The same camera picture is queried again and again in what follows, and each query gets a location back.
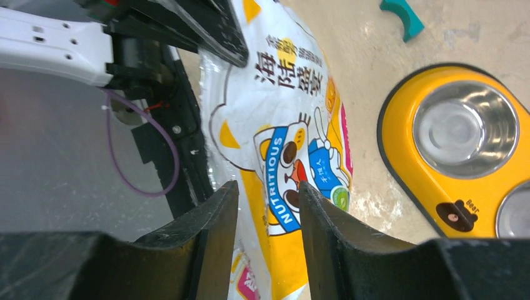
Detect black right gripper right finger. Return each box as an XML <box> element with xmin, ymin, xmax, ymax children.
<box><xmin>299</xmin><ymin>182</ymin><xmax>529</xmax><ymax>299</ymax></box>

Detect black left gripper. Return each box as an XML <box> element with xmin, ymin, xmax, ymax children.
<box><xmin>78</xmin><ymin>0</ymin><xmax>249</xmax><ymax>218</ymax></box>

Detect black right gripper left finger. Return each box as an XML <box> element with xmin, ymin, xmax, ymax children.
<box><xmin>1</xmin><ymin>181</ymin><xmax>239</xmax><ymax>299</ymax></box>

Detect white yellow pet food bag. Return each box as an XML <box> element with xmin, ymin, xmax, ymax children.
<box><xmin>199</xmin><ymin>1</ymin><xmax>353</xmax><ymax>299</ymax></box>

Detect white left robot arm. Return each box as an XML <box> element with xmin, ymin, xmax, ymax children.
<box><xmin>1</xmin><ymin>1</ymin><xmax>249</xmax><ymax>217</ymax></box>

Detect yellow double pet bowl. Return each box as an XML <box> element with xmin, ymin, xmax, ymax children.
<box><xmin>377</xmin><ymin>62</ymin><xmax>529</xmax><ymax>238</ymax></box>

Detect teal arch block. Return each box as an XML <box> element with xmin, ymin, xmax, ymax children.
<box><xmin>379</xmin><ymin>0</ymin><xmax>425</xmax><ymax>43</ymax></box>

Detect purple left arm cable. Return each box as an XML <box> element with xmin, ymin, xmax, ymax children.
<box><xmin>101</xmin><ymin>87</ymin><xmax>181</xmax><ymax>198</ymax></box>

